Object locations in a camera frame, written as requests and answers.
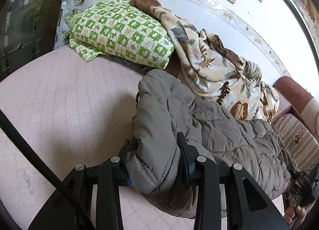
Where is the pink quilted bed sheet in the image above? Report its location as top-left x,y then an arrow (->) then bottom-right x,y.
0,45 -> 287,230

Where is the dark red pillow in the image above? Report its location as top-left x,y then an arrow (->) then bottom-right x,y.
164,54 -> 182,79

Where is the grey-brown quilted hooded jacket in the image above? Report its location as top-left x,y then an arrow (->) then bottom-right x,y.
125,69 -> 297,219

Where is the striped floral cushion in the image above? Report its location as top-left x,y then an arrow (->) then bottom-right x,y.
272,114 -> 318,175

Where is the green white checkered pillow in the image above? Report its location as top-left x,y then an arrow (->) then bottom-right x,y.
69,0 -> 174,69

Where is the beige leaf-print blanket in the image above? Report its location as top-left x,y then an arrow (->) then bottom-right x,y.
150,6 -> 280,123

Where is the floral plastic bag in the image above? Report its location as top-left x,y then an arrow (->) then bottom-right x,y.
53,0 -> 87,49

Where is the bare right hand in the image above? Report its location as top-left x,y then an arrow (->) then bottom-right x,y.
283,201 -> 307,229

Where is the brown knitted cloth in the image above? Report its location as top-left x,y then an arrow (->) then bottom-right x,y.
130,0 -> 161,15

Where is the black cable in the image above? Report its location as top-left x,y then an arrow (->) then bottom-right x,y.
0,108 -> 66,192

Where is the dark wooden glass door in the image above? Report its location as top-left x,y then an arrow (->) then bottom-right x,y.
1,0 -> 62,80

